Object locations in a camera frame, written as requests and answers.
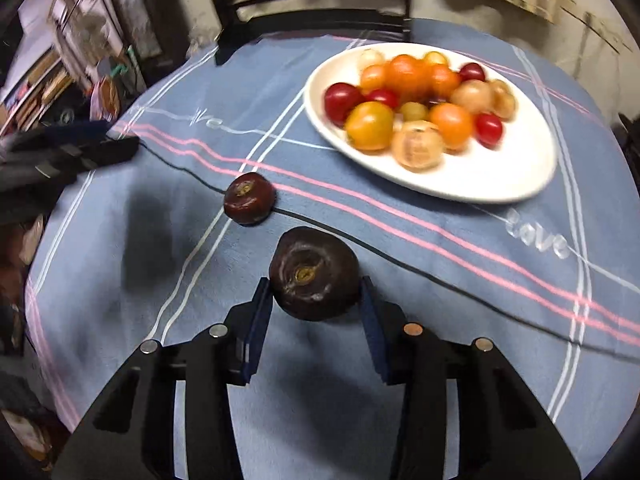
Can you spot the orange pink bag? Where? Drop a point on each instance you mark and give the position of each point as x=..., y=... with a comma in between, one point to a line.
x=104, y=100

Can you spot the red cherry tomato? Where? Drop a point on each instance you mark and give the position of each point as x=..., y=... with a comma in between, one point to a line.
x=382, y=97
x=488, y=127

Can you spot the orange tomato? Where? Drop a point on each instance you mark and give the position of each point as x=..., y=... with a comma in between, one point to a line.
x=444, y=81
x=452, y=125
x=372, y=78

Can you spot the blue striped tablecloth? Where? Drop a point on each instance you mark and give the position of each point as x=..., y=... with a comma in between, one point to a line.
x=150, y=270

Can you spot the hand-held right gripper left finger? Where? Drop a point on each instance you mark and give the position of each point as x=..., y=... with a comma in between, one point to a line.
x=257, y=330

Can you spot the dark purple mangosteen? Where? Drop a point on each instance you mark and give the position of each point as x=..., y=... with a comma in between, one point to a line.
x=314, y=272
x=249, y=197

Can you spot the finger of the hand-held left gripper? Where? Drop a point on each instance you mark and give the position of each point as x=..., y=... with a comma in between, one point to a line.
x=107, y=151
x=75, y=129

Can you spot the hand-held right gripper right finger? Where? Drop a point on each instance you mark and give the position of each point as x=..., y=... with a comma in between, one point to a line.
x=375, y=335

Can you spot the white round plate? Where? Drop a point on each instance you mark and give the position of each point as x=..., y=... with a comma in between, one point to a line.
x=500, y=175

